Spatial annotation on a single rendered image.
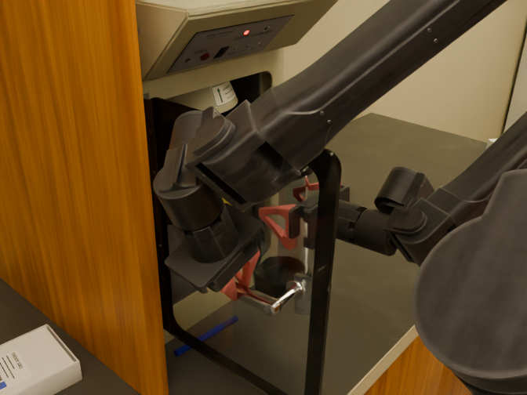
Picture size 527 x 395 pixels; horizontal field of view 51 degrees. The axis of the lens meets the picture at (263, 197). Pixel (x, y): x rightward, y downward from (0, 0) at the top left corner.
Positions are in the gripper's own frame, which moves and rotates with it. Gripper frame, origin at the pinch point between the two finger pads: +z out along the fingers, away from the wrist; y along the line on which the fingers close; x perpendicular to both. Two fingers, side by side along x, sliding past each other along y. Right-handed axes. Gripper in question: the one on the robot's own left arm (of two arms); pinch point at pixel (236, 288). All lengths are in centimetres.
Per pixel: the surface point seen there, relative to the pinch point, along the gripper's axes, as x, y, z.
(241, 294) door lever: 1.4, 0.4, -0.3
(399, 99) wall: -72, -138, 94
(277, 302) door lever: 6.0, -1.0, -0.7
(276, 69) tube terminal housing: -24.0, -36.0, -1.7
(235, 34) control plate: -15.6, -23.5, -17.9
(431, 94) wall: -73, -165, 111
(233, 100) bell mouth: -25.9, -26.6, -1.2
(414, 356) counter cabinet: 4, -28, 59
